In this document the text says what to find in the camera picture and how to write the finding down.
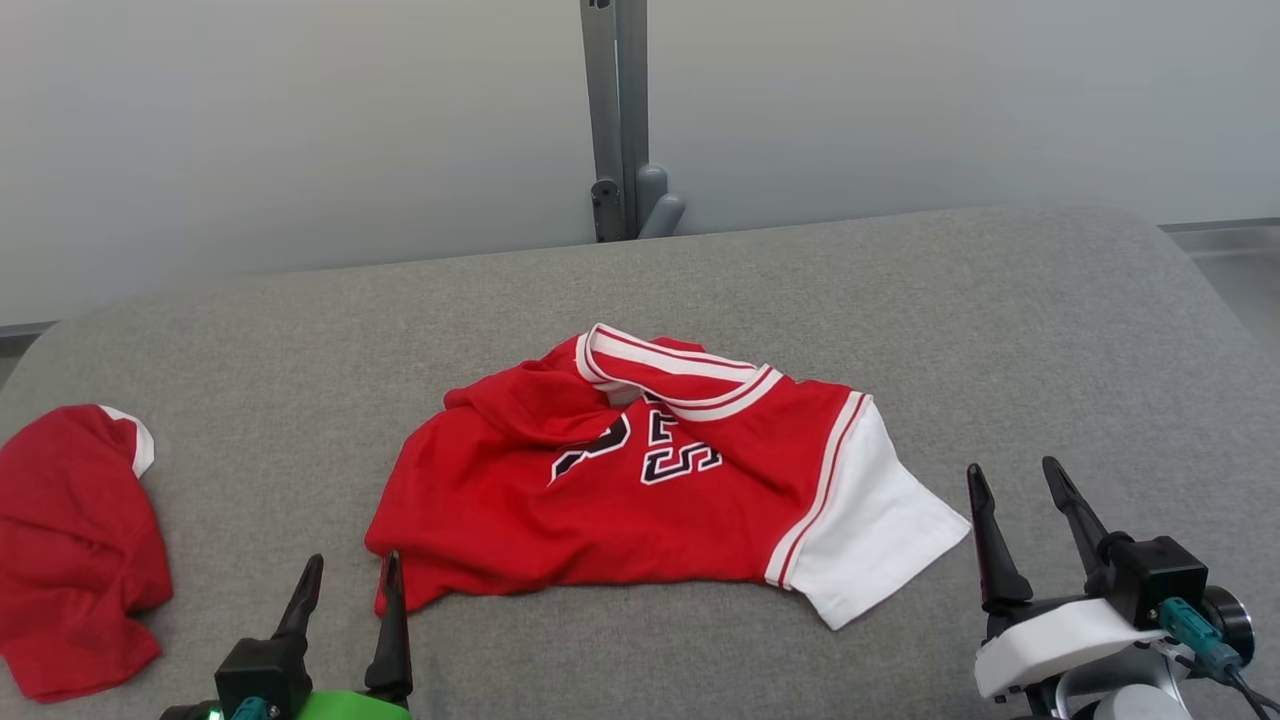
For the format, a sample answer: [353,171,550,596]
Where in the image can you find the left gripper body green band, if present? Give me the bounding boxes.
[288,688,415,720]

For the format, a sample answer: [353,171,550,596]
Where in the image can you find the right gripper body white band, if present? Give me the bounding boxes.
[974,586,1257,701]

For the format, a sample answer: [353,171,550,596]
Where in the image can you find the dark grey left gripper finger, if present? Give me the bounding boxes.
[363,549,415,703]
[270,554,326,646]

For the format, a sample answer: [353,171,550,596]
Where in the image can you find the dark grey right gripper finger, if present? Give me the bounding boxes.
[965,462,1035,613]
[1041,456,1113,599]

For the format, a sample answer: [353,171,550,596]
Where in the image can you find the red white-trimmed shorts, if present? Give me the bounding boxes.
[0,404,174,704]

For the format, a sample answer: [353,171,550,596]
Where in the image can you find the red white numbered jersey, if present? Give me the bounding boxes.
[365,323,972,632]

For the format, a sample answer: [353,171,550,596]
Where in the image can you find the black hinge plate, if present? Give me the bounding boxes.
[591,178,622,244]

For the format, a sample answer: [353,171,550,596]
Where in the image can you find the grey partition bottom rail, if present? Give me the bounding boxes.
[1160,218,1280,256]
[0,322,56,356]

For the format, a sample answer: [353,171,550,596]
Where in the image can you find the grey metal partition post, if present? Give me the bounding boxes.
[580,0,649,244]

